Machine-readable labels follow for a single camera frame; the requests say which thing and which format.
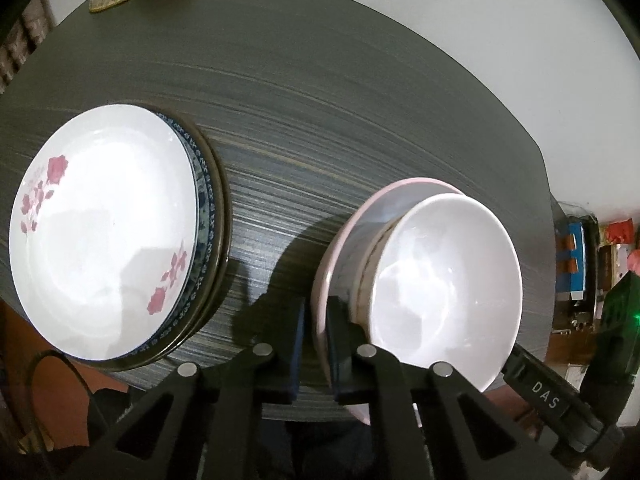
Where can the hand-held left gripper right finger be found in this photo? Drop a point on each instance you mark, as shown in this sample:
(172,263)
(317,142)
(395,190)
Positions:
(337,360)

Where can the white ribbed bowl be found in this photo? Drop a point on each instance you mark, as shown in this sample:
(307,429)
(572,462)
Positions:
(440,300)

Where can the blue box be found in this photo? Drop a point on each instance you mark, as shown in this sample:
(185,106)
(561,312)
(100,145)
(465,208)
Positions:
(575,255)

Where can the beige patterned curtain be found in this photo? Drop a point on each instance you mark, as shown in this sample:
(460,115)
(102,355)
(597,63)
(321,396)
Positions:
(30,30)

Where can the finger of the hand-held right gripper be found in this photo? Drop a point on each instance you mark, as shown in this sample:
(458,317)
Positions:
(542,387)

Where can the large pink bowl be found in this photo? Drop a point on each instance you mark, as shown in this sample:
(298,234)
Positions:
(350,260)

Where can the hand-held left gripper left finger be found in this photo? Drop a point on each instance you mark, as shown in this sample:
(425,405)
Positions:
(297,355)

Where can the large blue floral plate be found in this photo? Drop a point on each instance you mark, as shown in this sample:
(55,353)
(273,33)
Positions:
(219,230)

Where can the white plate with pink flowers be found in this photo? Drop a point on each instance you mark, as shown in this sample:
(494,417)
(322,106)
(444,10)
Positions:
(110,240)

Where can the small blue floral plate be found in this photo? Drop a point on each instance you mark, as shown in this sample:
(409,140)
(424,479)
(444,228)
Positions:
(200,180)

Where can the red packet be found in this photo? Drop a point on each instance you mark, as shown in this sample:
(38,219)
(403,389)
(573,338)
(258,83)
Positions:
(619,232)

